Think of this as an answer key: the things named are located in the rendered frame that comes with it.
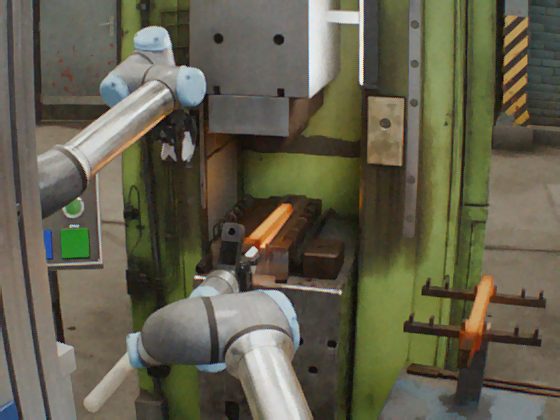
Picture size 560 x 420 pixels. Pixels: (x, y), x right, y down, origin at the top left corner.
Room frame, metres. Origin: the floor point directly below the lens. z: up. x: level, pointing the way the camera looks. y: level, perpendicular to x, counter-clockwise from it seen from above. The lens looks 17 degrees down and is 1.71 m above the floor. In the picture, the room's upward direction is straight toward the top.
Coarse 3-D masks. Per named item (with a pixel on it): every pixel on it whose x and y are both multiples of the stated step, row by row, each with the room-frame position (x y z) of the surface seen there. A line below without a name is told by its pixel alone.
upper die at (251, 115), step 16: (208, 96) 2.00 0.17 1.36; (224, 96) 1.99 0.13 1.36; (240, 96) 1.98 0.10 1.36; (256, 96) 1.97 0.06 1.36; (320, 96) 2.32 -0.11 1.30; (224, 112) 1.99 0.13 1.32; (240, 112) 1.98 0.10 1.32; (256, 112) 1.97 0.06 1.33; (272, 112) 1.96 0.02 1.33; (288, 112) 1.95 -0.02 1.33; (304, 112) 2.12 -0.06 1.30; (224, 128) 1.99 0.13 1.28; (240, 128) 1.98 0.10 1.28; (256, 128) 1.97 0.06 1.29; (272, 128) 1.96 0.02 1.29; (288, 128) 1.95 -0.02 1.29
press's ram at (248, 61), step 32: (192, 0) 2.01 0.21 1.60; (224, 0) 1.99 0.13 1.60; (256, 0) 1.97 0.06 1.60; (288, 0) 1.95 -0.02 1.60; (320, 0) 2.06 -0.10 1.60; (192, 32) 2.01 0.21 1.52; (224, 32) 1.99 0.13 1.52; (256, 32) 1.97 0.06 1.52; (288, 32) 1.95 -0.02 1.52; (320, 32) 2.06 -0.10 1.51; (192, 64) 2.01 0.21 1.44; (224, 64) 1.99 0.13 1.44; (256, 64) 1.97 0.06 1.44; (288, 64) 1.95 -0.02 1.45; (320, 64) 2.06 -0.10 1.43; (288, 96) 1.95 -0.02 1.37
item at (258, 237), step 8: (280, 208) 2.21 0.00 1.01; (288, 208) 2.22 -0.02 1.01; (272, 216) 2.13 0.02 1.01; (280, 216) 2.13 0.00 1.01; (264, 224) 2.05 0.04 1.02; (272, 224) 2.05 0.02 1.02; (256, 232) 1.98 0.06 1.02; (264, 232) 1.98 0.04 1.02; (272, 232) 2.05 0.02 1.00; (248, 240) 1.90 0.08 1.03; (256, 240) 1.89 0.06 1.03; (264, 240) 1.97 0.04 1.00; (248, 248) 1.84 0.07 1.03; (256, 248) 1.89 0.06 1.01
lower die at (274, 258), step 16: (256, 208) 2.30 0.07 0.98; (272, 208) 2.27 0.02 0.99; (320, 208) 2.34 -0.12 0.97; (256, 224) 2.13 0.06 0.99; (288, 224) 2.13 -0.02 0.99; (304, 224) 2.13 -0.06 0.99; (272, 240) 1.99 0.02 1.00; (288, 240) 2.00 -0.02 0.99; (272, 256) 1.96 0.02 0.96; (288, 256) 1.95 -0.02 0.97; (256, 272) 1.97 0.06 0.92; (272, 272) 1.96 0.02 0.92; (288, 272) 1.96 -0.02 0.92
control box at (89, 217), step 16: (96, 176) 2.02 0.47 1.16; (96, 192) 2.00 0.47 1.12; (64, 208) 1.96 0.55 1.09; (96, 208) 1.98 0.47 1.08; (48, 224) 1.94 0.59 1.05; (64, 224) 1.94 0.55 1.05; (80, 224) 1.95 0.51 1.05; (96, 224) 1.96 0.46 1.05; (96, 240) 1.94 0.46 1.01; (96, 256) 1.92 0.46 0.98
